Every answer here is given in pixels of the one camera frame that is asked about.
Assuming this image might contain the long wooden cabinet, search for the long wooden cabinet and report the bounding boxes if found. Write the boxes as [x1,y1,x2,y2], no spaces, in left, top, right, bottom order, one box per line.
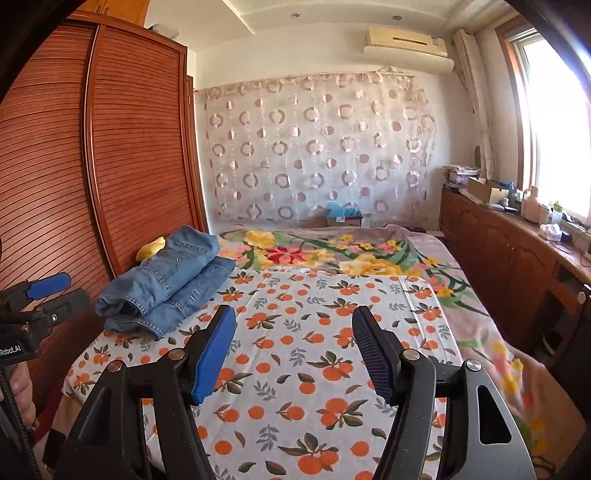
[438,182,591,370]

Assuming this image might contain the black charger cable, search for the black charger cable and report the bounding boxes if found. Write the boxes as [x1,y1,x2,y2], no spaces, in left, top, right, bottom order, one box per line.
[561,212,591,259]

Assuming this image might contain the blue item on box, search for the blue item on box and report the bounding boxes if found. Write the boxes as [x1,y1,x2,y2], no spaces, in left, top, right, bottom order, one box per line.
[325,200,365,228]

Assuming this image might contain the floral pink blanket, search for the floral pink blanket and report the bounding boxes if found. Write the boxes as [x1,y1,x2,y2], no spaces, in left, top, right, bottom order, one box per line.
[217,224,561,480]

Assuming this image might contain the person's left hand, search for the person's left hand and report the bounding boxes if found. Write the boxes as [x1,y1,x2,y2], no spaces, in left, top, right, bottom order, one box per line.
[0,361,38,432]

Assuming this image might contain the white plastic bottle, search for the white plastic bottle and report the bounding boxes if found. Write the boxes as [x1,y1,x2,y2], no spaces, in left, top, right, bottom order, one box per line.
[522,186,541,222]

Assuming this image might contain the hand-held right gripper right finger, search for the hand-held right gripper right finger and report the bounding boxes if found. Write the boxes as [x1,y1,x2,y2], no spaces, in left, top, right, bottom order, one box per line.
[351,305,533,480]

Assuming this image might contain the wall air conditioner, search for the wall air conditioner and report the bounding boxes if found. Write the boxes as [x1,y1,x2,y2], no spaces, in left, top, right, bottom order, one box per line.
[364,25,455,75]

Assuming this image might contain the open cardboard box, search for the open cardboard box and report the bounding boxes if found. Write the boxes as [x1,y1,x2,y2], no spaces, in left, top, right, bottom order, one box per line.
[466,178,509,206]

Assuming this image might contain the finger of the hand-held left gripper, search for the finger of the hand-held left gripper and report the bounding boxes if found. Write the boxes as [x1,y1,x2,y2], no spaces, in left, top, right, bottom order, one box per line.
[27,288,91,326]
[0,272,72,310]

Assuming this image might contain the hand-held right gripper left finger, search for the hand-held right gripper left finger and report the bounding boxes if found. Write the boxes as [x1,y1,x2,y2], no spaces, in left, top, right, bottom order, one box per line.
[50,304,238,480]

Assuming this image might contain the circle-patterned sheer curtain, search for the circle-patterned sheer curtain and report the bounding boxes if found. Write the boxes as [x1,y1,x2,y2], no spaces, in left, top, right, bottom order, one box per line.
[196,71,437,229]

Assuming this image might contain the faded blue denim pants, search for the faded blue denim pants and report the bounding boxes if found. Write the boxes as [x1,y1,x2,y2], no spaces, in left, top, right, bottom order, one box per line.
[95,224,221,324]

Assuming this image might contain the yellow plush toy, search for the yellow plush toy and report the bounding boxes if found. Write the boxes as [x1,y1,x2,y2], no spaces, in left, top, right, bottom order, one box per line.
[137,236,166,261]

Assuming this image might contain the stack of papers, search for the stack of papers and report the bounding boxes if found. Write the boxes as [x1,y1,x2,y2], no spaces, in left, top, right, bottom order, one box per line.
[443,164,481,188]

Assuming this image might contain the wood-framed window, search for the wood-framed window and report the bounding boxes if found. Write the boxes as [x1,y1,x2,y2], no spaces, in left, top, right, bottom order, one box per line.
[496,21,591,217]

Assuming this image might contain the orange-print white bedsheet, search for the orange-print white bedsheet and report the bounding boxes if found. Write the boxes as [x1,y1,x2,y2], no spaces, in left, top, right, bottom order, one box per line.
[62,267,462,480]

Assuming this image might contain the black braided cable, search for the black braided cable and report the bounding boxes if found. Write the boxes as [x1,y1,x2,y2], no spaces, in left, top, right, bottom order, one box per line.
[0,369,42,480]

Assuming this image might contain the wooden louvered wardrobe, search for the wooden louvered wardrobe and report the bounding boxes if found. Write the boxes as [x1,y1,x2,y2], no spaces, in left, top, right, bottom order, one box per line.
[0,11,208,416]

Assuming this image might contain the beige window curtain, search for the beige window curtain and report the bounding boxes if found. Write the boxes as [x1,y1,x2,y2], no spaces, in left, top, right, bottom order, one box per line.
[452,28,497,181]

